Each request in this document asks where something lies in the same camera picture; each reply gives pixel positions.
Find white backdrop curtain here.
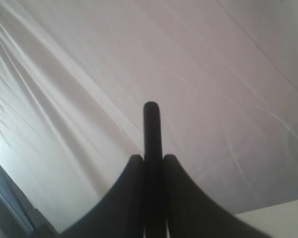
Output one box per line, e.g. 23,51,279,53
0,0,298,232

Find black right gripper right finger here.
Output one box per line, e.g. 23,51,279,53
163,154,267,238

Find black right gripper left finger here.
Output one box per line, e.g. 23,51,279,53
58,155,144,238

